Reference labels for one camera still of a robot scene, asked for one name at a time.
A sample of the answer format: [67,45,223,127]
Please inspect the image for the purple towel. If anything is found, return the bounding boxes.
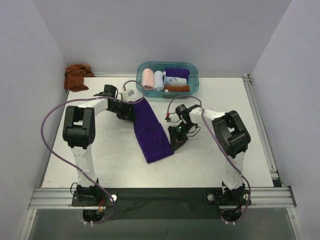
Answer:
[163,67,190,79]
[133,98,174,164]

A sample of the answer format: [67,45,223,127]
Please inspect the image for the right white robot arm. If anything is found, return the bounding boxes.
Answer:
[168,104,251,205]

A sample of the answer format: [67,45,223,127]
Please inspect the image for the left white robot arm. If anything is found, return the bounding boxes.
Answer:
[62,84,136,206]

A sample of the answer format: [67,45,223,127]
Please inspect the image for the pink rolled towel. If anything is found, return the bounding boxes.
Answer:
[141,68,155,91]

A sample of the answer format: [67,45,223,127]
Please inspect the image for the light blue rolled towel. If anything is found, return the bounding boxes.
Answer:
[154,70,165,92]

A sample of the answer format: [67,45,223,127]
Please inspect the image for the teal plastic basket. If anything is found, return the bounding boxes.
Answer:
[136,61,200,99]

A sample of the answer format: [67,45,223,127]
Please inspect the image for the brown rolled towel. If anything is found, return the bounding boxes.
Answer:
[164,85,190,93]

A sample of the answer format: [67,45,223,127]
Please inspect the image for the white patterned rolled towel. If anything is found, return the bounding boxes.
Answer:
[163,76,187,86]

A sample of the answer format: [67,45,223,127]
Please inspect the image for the purple folded towel in basket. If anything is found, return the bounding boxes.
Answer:
[163,67,190,79]

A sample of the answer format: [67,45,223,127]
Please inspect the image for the brown crumpled towel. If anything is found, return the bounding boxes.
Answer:
[64,64,94,92]

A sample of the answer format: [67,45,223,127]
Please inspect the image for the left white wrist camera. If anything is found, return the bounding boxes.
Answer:
[120,89,135,102]

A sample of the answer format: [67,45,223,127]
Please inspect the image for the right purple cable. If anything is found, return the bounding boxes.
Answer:
[164,94,252,223]

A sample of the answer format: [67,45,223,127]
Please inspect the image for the purple cable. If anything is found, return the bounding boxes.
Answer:
[164,94,252,223]
[40,79,146,225]

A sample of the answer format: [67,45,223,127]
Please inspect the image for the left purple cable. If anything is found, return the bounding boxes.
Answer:
[40,79,146,225]

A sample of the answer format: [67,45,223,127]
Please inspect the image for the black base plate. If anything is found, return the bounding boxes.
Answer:
[71,186,251,222]

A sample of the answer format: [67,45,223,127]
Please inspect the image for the aluminium right side rail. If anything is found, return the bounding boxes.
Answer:
[242,74,284,188]

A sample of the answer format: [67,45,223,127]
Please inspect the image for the aluminium rail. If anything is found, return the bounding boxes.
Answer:
[242,74,284,188]
[28,187,297,209]

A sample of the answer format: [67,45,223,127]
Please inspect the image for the aluminium front rail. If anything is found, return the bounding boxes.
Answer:
[28,187,297,209]

